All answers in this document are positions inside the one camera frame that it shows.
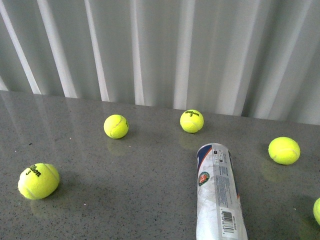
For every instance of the clear tennis ball can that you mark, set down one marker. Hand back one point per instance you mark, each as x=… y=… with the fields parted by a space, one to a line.
x=219 y=212

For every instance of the tennis ball Wilson back centre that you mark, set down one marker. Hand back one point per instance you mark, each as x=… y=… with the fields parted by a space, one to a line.
x=191 y=121

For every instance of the tennis ball plain back left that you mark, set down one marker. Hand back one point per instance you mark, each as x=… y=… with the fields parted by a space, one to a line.
x=116 y=126

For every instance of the tennis ball plain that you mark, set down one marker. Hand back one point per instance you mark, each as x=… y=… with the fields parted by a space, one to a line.
x=116 y=126
x=284 y=150

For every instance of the tennis ball plain right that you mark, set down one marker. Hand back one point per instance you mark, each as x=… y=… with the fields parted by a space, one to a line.
x=284 y=150

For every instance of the tennis ball front left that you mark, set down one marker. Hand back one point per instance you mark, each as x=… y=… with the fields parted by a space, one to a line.
x=38 y=181

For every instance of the tennis ball Roland Garros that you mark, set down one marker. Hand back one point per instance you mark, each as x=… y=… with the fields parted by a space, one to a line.
x=316 y=210

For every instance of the white pleated curtain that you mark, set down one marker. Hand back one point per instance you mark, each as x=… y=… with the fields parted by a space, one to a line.
x=250 y=58

